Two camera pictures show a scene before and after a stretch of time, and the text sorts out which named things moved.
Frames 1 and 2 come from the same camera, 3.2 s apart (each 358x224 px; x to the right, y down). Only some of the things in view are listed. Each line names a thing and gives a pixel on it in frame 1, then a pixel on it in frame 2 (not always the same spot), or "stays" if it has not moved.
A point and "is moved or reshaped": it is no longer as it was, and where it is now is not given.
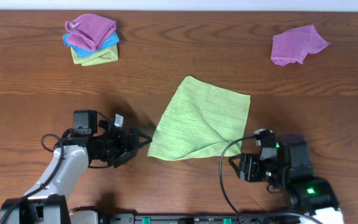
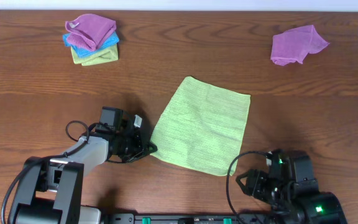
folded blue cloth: x=83 y=53 stays
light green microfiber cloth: x=201 y=120 is moved or reshaped
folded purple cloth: x=89 y=31 stays
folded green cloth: x=110 y=55 stays
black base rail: x=206 y=218 stays
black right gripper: x=248 y=163 to x=248 y=189
